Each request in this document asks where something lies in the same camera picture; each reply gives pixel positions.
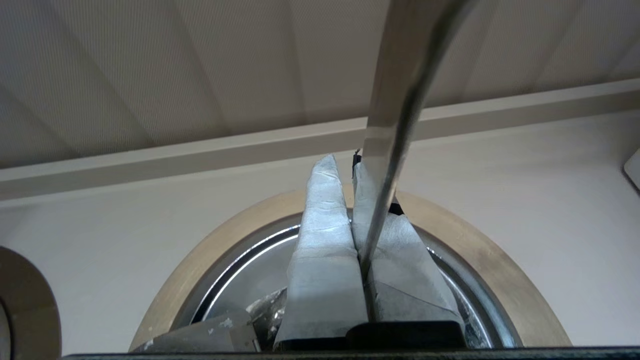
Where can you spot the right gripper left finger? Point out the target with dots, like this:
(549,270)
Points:
(325,260)

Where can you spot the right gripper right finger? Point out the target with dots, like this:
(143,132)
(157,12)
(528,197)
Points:
(410,280)

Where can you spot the steel hinged lid black knob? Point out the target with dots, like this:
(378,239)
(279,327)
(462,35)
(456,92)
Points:
(200,335)

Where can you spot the round steel soup well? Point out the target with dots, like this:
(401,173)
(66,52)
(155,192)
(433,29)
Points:
(505,265)

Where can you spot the white box container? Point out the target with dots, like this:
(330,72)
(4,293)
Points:
(634,170)

